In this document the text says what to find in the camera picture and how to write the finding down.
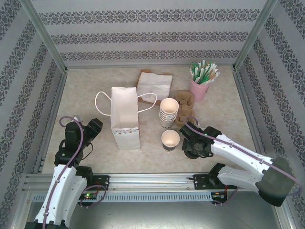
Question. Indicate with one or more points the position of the aluminium frame post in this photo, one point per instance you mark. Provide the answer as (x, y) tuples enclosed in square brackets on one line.
[(43, 33), (255, 33)]

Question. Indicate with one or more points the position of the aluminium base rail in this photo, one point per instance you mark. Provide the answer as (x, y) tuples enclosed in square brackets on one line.
[(147, 181)]

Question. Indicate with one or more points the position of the circuit board with green light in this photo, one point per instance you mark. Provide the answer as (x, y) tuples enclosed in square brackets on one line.
[(89, 196)]

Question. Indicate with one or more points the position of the bundle of wrapped straws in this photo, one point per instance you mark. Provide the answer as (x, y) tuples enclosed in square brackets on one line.
[(203, 71)]

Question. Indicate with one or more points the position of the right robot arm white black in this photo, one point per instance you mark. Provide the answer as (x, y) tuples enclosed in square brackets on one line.
[(238, 155)]

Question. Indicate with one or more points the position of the pink cup holder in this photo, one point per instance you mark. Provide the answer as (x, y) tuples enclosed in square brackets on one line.
[(199, 91)]

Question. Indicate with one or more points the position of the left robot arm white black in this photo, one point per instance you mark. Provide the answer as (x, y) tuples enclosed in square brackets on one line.
[(59, 190)]

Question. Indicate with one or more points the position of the black mount plate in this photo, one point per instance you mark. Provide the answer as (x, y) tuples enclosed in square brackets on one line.
[(102, 182), (201, 182)]

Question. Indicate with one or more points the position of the right black mount plate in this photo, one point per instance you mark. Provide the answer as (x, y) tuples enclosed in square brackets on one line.
[(201, 182)]

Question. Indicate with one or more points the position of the brown cardboard tray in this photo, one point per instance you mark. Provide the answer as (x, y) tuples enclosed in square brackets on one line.
[(143, 71)]

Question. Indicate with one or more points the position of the stack of paper cups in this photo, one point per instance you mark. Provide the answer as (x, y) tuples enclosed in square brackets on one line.
[(168, 107)]

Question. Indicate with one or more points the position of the paper coffee cup dark base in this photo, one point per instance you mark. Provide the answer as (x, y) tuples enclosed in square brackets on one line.
[(170, 140)]

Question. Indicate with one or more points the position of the aluminium frame bar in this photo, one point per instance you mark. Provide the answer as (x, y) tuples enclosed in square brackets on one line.
[(255, 119), (50, 119)]

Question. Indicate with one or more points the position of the stack of pulp cup carriers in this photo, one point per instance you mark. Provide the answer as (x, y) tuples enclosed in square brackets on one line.
[(184, 112)]

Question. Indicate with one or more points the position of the white paper napkin stack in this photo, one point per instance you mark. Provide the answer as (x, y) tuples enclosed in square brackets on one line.
[(147, 97)]

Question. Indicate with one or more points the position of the small circuit board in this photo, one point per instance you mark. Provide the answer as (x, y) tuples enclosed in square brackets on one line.
[(218, 195)]

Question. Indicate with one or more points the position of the left black mount plate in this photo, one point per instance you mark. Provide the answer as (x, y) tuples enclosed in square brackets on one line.
[(102, 182)]

